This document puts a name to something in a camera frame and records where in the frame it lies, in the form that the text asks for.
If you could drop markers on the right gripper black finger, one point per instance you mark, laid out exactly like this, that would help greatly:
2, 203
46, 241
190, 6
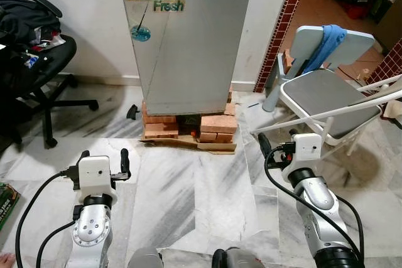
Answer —
264, 145
294, 132

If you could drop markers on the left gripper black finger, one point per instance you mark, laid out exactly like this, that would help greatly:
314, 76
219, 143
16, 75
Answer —
84, 154
125, 161

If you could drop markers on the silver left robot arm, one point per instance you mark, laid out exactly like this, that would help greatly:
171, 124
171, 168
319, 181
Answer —
91, 233

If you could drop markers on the small black floor object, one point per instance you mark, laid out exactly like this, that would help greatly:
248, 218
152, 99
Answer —
132, 112

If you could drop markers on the green printed box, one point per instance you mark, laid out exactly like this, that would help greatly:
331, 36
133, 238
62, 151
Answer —
6, 204

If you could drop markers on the blue cloth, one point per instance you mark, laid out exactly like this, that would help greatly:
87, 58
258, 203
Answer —
330, 39

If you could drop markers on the black office chair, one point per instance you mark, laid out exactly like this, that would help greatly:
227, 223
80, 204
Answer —
56, 54

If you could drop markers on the grey robot right leg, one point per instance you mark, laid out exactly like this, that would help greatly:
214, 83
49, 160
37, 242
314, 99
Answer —
242, 260

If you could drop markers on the round teal sticker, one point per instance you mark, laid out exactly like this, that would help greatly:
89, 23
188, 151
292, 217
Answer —
141, 33

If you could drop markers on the dark clothes pile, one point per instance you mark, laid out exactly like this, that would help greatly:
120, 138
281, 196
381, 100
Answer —
22, 23

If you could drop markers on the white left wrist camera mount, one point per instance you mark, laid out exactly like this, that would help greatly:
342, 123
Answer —
95, 171

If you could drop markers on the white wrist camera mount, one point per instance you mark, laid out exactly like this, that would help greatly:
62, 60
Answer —
95, 171
308, 149

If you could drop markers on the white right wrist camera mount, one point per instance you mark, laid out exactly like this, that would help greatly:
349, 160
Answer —
308, 149

